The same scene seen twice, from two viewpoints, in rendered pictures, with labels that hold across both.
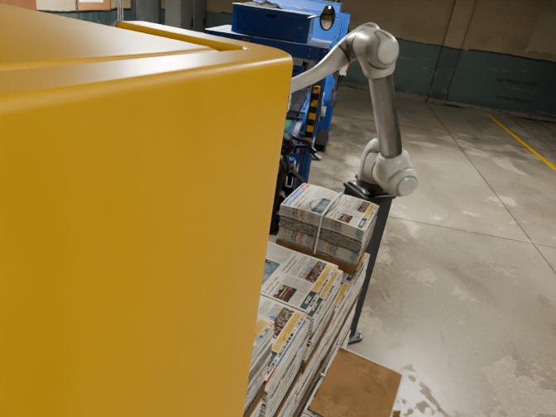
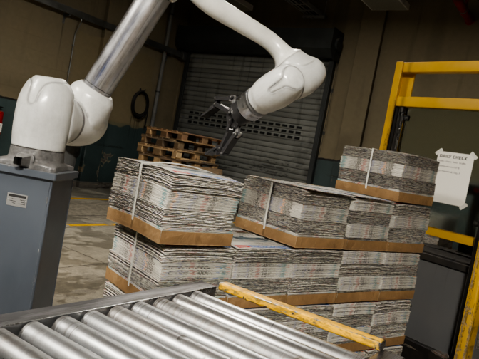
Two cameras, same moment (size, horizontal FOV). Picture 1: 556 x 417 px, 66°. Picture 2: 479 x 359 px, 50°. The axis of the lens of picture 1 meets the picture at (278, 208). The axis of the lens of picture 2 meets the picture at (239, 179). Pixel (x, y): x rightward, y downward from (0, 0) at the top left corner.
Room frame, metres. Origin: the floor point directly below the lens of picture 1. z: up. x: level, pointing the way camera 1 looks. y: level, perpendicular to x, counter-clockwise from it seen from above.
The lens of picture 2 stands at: (3.20, 0.83, 1.16)
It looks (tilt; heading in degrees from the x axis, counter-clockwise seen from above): 3 degrees down; 209
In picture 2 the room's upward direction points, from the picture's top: 11 degrees clockwise
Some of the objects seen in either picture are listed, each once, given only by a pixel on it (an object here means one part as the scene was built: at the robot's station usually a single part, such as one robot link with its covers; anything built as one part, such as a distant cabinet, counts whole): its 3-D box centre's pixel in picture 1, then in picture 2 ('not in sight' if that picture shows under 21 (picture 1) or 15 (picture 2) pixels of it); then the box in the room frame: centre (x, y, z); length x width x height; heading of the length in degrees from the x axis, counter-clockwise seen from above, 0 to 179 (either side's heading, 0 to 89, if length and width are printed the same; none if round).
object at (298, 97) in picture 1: (280, 104); not in sight; (4.86, 0.15, 0.75); 1.53 x 0.64 x 0.10; 175
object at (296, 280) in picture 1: (271, 268); (301, 185); (1.16, -0.01, 1.06); 0.37 x 0.29 x 0.01; 69
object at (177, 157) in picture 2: not in sight; (179, 170); (-4.00, -4.37, 0.65); 1.33 x 0.94 x 1.30; 179
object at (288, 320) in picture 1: (226, 318); (344, 191); (0.90, 0.09, 1.06); 0.37 x 0.28 x 0.01; 69
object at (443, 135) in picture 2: not in sight; (439, 167); (0.19, 0.37, 1.28); 0.57 x 0.01 x 0.65; 68
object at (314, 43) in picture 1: (272, 41); not in sight; (3.73, 0.25, 1.50); 0.94 x 0.68 x 0.10; 85
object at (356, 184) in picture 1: (368, 182); (33, 157); (2.15, -0.46, 1.03); 0.22 x 0.18 x 0.06; 29
